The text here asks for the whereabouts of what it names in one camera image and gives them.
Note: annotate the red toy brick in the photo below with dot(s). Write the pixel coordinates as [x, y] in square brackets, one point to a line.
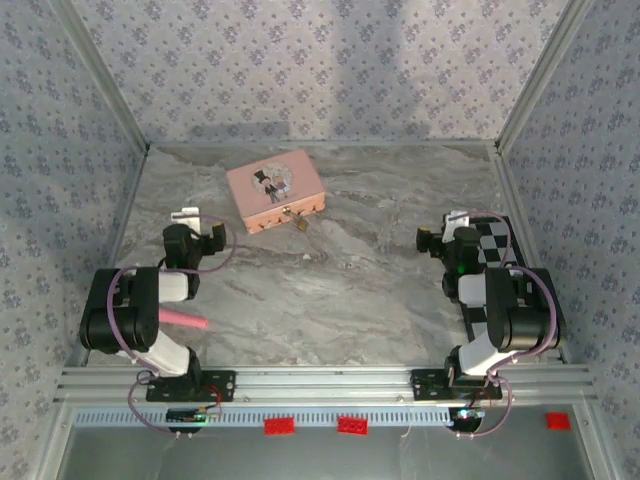
[353, 425]
[280, 427]
[558, 421]

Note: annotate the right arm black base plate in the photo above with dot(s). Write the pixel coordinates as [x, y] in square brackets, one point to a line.
[425, 385]

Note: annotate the pink marker pen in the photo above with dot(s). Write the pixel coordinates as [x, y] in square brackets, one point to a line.
[187, 320]

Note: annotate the aluminium mounting rail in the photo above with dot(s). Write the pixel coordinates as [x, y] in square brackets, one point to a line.
[320, 385]

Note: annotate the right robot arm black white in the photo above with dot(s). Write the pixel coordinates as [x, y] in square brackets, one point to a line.
[520, 320]

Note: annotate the pink wedding print box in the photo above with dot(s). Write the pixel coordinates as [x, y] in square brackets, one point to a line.
[295, 175]

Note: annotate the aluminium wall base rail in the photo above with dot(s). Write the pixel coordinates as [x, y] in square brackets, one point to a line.
[325, 143]

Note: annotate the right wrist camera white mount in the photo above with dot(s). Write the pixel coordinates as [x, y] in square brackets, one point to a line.
[459, 218]

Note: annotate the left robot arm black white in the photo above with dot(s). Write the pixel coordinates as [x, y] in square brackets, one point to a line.
[120, 310]

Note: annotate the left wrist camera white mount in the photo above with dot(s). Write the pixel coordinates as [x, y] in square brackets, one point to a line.
[185, 215]

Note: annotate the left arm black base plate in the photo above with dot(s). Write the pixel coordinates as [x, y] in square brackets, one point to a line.
[220, 385]

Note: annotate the aluminium side base rail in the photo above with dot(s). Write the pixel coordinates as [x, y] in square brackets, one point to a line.
[114, 250]
[505, 175]

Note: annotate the black white chessboard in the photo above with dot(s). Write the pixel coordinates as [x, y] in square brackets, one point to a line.
[492, 245]

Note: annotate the aluminium corner post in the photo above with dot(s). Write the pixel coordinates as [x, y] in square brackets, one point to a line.
[542, 75]
[102, 75]

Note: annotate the small brass padlock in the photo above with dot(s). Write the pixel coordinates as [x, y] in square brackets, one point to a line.
[301, 223]

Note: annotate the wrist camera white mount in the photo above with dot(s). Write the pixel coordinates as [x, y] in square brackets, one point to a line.
[459, 218]
[185, 215]

